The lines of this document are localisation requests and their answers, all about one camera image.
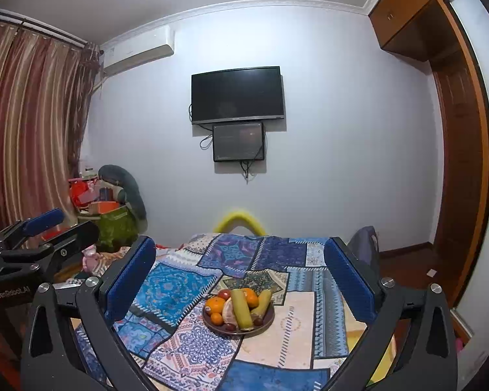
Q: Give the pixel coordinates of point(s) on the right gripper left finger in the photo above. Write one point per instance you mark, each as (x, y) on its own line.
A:
(51, 359)

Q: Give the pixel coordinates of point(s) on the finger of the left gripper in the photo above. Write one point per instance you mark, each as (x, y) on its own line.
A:
(32, 225)
(56, 253)

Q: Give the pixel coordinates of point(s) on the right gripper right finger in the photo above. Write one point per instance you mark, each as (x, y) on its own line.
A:
(428, 357)

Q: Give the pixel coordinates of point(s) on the tiny mandarin orange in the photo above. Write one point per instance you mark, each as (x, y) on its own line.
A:
(216, 319)

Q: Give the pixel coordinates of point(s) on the small mandarin orange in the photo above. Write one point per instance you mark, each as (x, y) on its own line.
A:
(214, 305)

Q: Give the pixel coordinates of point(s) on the red tomato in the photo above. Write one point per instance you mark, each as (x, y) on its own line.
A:
(225, 294)

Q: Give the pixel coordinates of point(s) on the red jujube date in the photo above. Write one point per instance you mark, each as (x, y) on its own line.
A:
(230, 327)

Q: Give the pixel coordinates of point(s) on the yellow banana front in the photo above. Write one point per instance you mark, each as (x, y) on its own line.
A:
(241, 310)

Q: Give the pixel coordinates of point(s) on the yellow banana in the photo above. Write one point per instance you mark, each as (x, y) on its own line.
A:
(241, 310)
(264, 300)

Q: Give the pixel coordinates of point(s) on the large orange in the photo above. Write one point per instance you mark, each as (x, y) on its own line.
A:
(251, 298)

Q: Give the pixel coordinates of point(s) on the pink toy figure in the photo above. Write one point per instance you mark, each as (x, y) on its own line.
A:
(90, 259)

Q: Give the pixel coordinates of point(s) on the green storage box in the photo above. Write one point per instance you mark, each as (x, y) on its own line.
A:
(117, 228)

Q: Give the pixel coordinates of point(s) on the grey plush toy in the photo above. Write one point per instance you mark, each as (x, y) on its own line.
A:
(129, 192)

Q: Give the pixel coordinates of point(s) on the dark blue chair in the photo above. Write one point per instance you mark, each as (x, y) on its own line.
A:
(364, 245)

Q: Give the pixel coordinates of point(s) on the striped red curtain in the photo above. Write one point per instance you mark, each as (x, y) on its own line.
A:
(46, 86)

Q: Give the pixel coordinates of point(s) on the yellow curved cushion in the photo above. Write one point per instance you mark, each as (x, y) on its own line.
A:
(240, 218)

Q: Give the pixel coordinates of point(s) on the blue patchwork bedspread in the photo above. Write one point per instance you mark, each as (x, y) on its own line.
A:
(303, 348)

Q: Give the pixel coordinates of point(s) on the dark round plate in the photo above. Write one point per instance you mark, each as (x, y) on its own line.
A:
(222, 330)

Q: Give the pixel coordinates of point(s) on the brown wooden door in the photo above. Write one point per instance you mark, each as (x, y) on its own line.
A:
(465, 129)

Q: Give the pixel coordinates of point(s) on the white air conditioner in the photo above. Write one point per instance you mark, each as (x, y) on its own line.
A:
(139, 50)

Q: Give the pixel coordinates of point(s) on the wooden overhead cabinet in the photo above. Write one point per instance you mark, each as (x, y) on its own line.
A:
(418, 29)

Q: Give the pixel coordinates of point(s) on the small black wall monitor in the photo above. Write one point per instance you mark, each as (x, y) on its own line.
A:
(238, 142)

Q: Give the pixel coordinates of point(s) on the black wall television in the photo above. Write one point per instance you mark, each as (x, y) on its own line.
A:
(237, 94)

